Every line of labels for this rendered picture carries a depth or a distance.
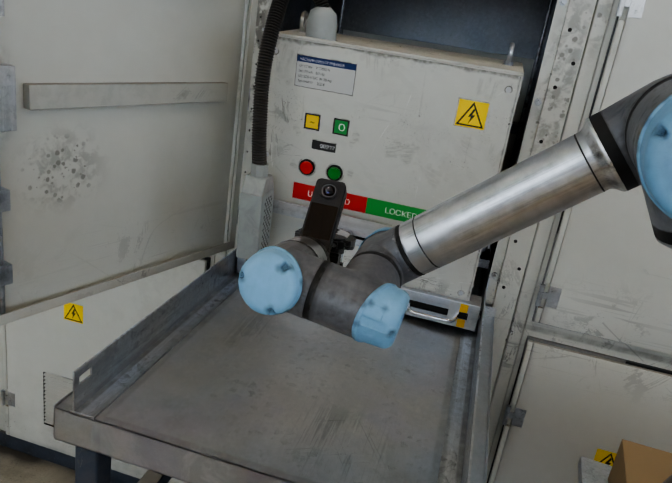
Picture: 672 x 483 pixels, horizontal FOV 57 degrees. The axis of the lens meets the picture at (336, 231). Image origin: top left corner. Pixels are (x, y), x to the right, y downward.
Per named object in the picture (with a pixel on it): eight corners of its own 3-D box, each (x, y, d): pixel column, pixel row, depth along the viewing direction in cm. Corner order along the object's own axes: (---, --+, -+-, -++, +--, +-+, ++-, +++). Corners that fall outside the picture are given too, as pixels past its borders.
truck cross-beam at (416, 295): (474, 332, 128) (480, 307, 126) (235, 272, 139) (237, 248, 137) (476, 320, 133) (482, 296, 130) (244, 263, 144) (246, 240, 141)
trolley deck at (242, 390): (473, 577, 78) (484, 540, 76) (53, 438, 91) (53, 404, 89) (488, 339, 141) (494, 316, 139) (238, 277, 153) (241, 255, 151)
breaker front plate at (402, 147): (465, 309, 127) (521, 76, 109) (249, 257, 137) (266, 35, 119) (466, 306, 128) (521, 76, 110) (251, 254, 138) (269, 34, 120)
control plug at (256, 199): (256, 263, 125) (263, 182, 118) (234, 257, 126) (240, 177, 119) (270, 249, 132) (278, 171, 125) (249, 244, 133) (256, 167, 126)
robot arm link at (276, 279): (291, 331, 69) (224, 304, 71) (316, 308, 80) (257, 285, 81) (312, 267, 68) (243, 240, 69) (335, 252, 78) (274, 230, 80)
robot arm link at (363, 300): (421, 269, 77) (340, 239, 79) (404, 310, 67) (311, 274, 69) (403, 320, 80) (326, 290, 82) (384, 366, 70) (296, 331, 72)
